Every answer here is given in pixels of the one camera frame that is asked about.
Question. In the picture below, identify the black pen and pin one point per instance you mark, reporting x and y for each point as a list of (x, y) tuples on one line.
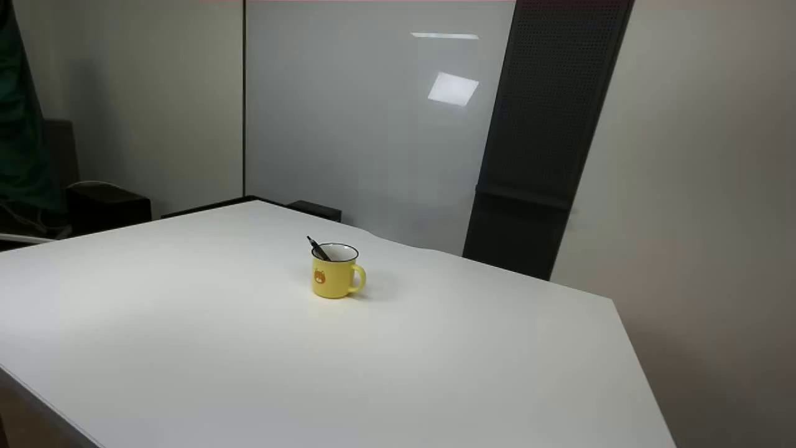
[(316, 247)]

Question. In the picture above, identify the yellow enamel mug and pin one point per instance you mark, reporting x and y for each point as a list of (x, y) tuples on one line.
[(335, 279)]

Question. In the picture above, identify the dark grey pillar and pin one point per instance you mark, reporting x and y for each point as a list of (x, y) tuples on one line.
[(537, 140)]

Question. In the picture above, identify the black box on left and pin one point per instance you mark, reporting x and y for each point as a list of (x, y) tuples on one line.
[(102, 205)]

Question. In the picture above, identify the dark green cloth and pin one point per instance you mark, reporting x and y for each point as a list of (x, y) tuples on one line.
[(21, 134)]

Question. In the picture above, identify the glossy white wall panel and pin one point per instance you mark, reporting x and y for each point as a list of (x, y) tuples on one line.
[(363, 125)]

